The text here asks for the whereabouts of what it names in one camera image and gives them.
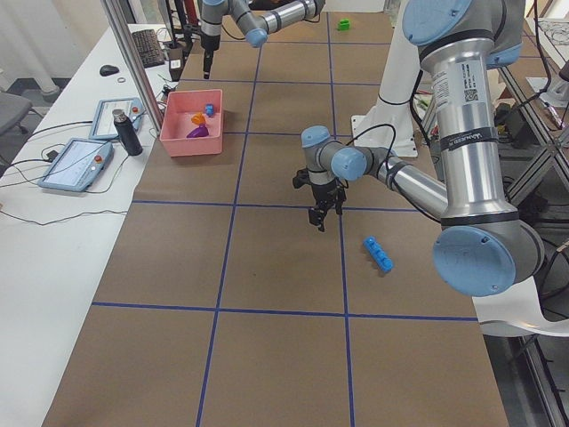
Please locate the black water bottle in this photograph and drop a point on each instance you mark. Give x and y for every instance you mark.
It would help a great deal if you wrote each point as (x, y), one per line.
(126, 133)

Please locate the purple toy block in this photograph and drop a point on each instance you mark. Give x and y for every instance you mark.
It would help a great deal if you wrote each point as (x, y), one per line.
(199, 132)

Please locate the small blue toy block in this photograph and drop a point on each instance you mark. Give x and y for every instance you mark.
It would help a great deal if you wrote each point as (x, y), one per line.
(209, 110)

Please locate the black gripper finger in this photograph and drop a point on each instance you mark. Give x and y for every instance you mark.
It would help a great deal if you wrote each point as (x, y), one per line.
(317, 216)
(207, 63)

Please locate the long blue toy block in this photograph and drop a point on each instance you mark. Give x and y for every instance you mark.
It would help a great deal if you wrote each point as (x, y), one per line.
(378, 254)

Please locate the aluminium frame post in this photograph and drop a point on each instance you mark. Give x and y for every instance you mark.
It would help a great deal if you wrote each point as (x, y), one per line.
(123, 36)

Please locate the black keyboard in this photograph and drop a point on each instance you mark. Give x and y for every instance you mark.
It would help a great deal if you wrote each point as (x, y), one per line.
(148, 48)

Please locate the white camera stand column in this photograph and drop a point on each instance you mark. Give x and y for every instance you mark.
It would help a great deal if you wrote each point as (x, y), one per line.
(389, 121)

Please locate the black computer mouse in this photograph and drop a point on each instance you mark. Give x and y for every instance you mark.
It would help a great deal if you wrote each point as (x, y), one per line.
(108, 70)

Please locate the white chair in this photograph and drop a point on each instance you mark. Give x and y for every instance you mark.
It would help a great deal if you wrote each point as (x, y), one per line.
(515, 313)

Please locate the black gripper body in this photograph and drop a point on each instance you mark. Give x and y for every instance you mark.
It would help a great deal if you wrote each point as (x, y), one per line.
(208, 41)
(323, 192)

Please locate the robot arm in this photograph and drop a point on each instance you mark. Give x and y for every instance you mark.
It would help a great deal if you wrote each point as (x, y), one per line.
(255, 27)
(484, 247)

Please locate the orange toy block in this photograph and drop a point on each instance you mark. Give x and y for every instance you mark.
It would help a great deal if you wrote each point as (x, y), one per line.
(198, 119)

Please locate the near blue teach pendant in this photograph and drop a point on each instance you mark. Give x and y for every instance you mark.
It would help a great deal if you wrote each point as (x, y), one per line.
(77, 165)

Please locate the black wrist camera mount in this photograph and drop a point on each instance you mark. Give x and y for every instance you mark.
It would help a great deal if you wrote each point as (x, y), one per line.
(301, 178)

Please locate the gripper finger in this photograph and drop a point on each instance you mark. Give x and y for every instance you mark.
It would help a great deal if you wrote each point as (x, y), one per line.
(340, 199)

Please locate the brown paper table cover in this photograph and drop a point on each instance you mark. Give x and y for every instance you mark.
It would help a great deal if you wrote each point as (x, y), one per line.
(222, 306)

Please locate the pink plastic box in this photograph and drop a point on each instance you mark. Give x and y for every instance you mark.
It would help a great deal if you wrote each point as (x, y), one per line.
(181, 106)

